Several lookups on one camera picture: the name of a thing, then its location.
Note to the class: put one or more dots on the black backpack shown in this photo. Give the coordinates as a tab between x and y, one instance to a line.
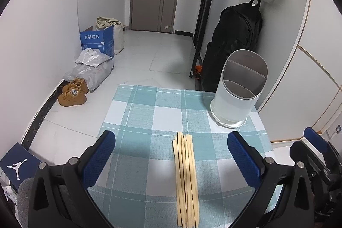
238	28

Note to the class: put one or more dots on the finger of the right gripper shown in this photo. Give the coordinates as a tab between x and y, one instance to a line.
316	140

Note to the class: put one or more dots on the white utensil holder cup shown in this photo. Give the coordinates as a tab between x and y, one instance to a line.
241	83

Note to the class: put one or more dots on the tan suede boot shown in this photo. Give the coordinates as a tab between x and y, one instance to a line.
72	97
76	83

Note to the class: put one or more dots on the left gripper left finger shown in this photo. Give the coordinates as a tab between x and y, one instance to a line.
95	158

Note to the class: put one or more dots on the grey plastic parcel bag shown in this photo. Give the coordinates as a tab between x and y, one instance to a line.
92	76

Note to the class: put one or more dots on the blue jordan shoe box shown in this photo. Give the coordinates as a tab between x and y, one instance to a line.
18	165

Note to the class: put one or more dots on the white plastic parcel bag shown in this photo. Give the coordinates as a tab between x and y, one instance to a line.
92	57

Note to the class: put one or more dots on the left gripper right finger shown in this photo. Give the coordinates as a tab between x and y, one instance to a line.
246	157

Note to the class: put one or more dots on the teal plaid tablecloth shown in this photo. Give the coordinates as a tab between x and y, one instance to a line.
170	165

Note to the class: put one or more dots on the orange object on floor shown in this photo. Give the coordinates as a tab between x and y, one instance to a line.
198	71

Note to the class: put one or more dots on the blue cardboard box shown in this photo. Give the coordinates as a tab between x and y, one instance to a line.
100	40

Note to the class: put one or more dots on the beige canvas bag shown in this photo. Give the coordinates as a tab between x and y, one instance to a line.
117	29

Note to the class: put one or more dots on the black metal rack frame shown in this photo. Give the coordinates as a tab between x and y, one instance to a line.
200	29

